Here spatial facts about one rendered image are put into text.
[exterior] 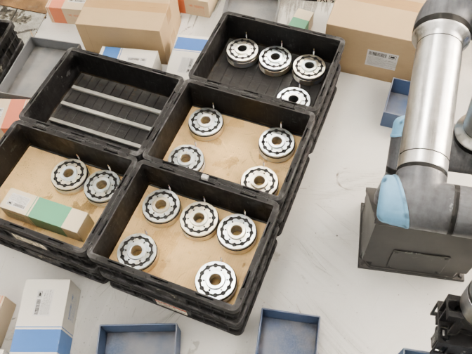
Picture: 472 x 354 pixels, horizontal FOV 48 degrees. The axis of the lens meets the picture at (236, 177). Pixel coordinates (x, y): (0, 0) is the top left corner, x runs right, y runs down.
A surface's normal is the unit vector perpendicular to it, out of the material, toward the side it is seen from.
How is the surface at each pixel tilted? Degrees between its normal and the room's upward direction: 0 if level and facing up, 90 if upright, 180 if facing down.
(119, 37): 90
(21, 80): 0
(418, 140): 22
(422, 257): 90
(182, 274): 0
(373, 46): 90
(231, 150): 0
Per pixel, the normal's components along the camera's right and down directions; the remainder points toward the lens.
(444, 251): -0.16, 0.85
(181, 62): -0.05, -0.52
